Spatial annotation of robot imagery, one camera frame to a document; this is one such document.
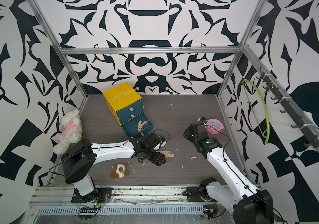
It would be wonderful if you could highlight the teal top drawer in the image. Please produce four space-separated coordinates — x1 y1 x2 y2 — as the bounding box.
117 99 144 117

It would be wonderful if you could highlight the yellow drawer cabinet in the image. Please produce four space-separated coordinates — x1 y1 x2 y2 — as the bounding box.
103 82 142 125

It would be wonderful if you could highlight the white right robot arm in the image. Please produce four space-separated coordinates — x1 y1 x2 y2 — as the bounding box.
183 121 274 224

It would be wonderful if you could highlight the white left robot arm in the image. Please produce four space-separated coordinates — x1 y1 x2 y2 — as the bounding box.
61 132 167 198

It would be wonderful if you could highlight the pink alarm clock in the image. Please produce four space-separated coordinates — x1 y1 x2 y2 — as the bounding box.
205 119 224 135

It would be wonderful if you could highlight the brown white plush toy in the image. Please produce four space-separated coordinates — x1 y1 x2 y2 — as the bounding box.
110 162 129 179

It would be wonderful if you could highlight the green toy bow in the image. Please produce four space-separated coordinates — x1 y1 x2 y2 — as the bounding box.
241 79 270 145

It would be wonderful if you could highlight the white plush dog pink shirt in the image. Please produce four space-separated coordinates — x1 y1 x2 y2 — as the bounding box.
53 109 83 155

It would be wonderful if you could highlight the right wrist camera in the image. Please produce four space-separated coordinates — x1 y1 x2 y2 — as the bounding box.
198 117 208 124

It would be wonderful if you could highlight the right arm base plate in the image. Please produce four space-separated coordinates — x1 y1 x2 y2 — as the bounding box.
183 185 211 202

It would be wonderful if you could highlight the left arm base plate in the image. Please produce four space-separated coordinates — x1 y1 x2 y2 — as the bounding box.
71 188 113 204

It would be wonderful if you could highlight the black wall hook rack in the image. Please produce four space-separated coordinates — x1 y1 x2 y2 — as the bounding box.
257 67 319 149

